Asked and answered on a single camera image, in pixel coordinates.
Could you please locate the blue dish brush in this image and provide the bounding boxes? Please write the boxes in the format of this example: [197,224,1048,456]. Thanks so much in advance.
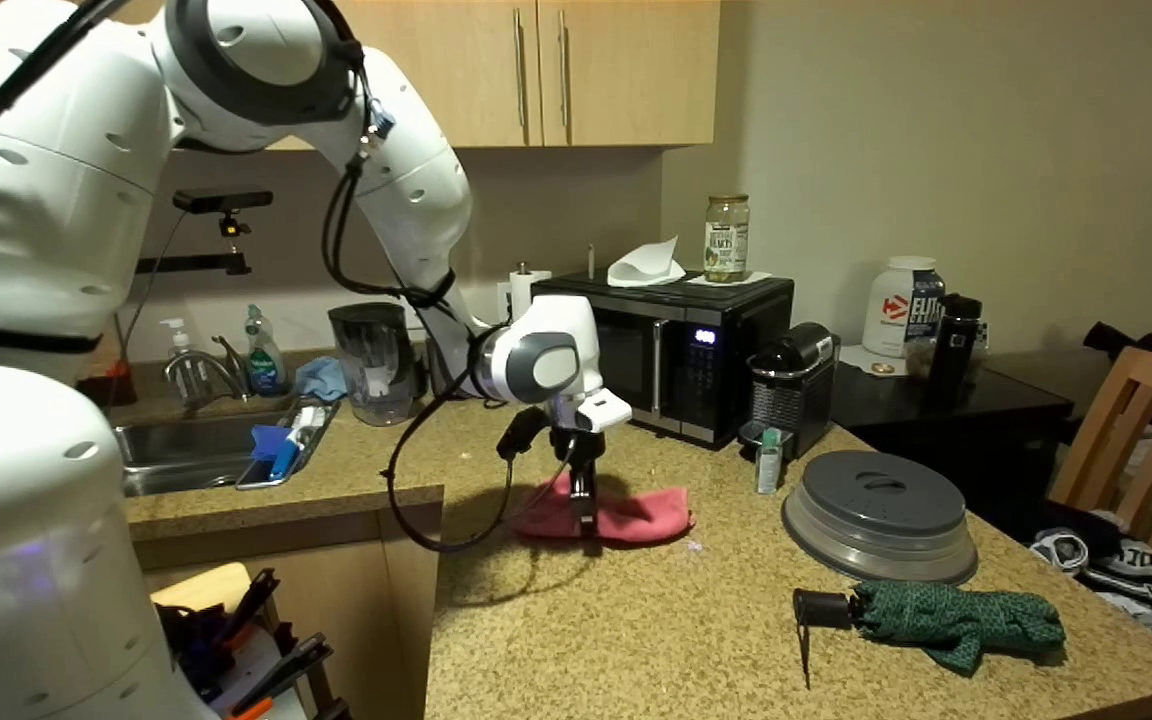
[241,401,333,491]

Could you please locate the blue rag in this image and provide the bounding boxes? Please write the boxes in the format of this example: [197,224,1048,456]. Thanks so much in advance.
[293,353,355,408]

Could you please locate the glass jar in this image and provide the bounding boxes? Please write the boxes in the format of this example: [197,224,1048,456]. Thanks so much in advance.
[701,194,751,285]

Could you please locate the green folded umbrella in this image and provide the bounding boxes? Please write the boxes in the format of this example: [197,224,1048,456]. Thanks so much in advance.
[788,576,1068,694]

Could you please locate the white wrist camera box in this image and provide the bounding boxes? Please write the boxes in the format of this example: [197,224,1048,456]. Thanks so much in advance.
[575,386,637,440]

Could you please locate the black and white bag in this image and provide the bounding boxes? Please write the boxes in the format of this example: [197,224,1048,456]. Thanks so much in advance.
[1030,498,1152,625]

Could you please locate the black side table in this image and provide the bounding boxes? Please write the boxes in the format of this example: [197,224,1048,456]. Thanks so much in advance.
[829,358,1080,538]

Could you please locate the green dish soap bottle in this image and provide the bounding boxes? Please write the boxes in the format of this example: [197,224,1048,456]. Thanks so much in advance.
[236,302,289,401]

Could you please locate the pink cloth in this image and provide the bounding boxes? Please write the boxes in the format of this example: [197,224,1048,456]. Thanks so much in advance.
[510,474,697,553]

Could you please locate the small green-capped bottle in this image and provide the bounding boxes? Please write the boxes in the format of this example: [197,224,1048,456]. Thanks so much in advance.
[751,424,788,502]

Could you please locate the wooden counter base cabinet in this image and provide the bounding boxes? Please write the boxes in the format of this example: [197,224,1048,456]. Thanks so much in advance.
[119,485,447,720]

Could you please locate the light wooden wall cabinets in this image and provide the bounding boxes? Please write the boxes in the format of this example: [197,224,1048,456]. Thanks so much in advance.
[0,0,723,155]

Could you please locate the wooden chair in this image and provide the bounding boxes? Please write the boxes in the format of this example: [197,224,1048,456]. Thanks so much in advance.
[1043,345,1152,603]

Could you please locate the clear soap dispenser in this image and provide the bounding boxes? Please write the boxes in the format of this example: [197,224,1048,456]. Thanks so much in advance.
[158,317,210,405]

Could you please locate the black drink bottle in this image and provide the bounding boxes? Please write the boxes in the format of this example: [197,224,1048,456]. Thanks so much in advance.
[927,294,990,405]

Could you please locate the steel sink faucet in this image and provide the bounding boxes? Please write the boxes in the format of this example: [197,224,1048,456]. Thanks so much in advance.
[161,350,254,412]

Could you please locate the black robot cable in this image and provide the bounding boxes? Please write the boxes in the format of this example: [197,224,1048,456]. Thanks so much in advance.
[0,0,551,555]

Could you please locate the black microwave oven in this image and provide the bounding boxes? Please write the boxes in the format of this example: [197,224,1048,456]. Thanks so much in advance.
[527,274,798,452]

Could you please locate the dark garment on chair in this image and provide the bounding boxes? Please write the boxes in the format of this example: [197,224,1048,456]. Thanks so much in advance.
[1080,317,1152,378]

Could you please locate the steel kitchen sink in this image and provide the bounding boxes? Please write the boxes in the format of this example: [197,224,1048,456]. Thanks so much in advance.
[99,397,339,502]

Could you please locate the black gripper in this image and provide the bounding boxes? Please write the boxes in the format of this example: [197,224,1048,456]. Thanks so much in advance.
[544,405,609,541]

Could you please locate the white plastic jug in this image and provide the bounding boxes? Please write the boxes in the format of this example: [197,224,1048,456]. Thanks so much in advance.
[860,254,943,382]

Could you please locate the grey plastic dome cover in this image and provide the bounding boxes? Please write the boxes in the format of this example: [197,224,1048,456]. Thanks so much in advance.
[779,447,980,589]

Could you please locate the black coffee maker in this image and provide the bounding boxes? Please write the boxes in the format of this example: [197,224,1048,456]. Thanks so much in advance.
[738,321,839,465]

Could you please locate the black camera on rod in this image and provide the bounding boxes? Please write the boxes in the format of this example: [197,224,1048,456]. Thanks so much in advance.
[132,188,278,281]

